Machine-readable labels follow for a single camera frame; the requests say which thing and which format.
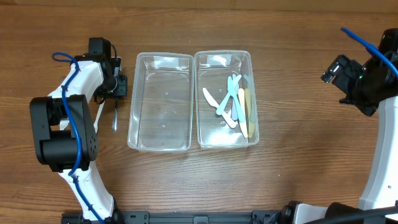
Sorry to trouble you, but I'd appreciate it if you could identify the white plastic fork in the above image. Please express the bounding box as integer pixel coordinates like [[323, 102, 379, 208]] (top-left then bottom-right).
[[93, 102, 105, 133]]

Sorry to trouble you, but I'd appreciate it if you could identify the silver metal fork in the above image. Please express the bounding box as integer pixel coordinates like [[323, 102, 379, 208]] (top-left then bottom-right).
[[112, 100, 118, 133]]

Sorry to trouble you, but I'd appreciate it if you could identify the white plastic knife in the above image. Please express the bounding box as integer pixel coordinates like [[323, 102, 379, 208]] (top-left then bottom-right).
[[202, 87, 238, 129]]

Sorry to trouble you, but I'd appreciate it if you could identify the yellow plastic knife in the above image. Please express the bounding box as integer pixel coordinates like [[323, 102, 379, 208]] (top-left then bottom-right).
[[238, 88, 248, 138]]

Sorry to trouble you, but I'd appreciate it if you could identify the light blue plastic knife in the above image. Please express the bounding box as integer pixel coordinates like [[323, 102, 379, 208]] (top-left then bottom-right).
[[216, 92, 231, 115]]

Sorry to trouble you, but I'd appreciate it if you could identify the mint green plastic knife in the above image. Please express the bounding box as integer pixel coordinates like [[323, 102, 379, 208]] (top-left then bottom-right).
[[227, 75, 246, 122]]

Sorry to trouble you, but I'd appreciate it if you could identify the pale grey plastic knife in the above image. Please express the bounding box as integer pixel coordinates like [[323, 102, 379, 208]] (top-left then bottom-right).
[[231, 72, 239, 121]]

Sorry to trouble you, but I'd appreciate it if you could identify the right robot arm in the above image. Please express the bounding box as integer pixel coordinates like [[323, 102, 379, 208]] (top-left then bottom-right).
[[268, 27, 397, 224]]

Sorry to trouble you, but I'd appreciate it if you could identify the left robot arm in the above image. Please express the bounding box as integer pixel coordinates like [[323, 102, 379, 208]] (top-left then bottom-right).
[[29, 37, 127, 223]]

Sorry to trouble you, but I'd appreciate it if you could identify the left clear plastic container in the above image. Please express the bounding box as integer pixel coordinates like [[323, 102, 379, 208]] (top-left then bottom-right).
[[127, 52, 195, 152]]

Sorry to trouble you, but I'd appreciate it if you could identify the clear plastic container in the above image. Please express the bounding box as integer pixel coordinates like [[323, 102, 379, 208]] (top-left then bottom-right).
[[127, 52, 195, 152], [194, 50, 260, 149]]

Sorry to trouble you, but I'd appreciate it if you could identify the right clear plastic container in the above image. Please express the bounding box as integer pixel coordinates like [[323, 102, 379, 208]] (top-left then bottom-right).
[[194, 50, 260, 149]]

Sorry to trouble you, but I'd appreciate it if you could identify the right blue cable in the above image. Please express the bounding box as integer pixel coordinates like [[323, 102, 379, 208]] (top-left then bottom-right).
[[340, 26, 398, 80]]

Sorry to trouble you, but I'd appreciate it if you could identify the blue cable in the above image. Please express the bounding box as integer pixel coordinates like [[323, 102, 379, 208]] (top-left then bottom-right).
[[340, 26, 398, 80], [51, 52, 106, 224]]

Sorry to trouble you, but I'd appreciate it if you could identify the left blue cable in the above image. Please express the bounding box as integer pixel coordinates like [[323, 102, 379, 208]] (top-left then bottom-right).
[[51, 52, 106, 224]]

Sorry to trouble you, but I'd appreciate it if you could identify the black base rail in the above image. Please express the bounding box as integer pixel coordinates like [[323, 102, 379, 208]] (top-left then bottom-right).
[[60, 210, 284, 224]]

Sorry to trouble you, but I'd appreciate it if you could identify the black corrugated cable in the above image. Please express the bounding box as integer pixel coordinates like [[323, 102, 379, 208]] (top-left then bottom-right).
[[307, 207, 398, 224]]

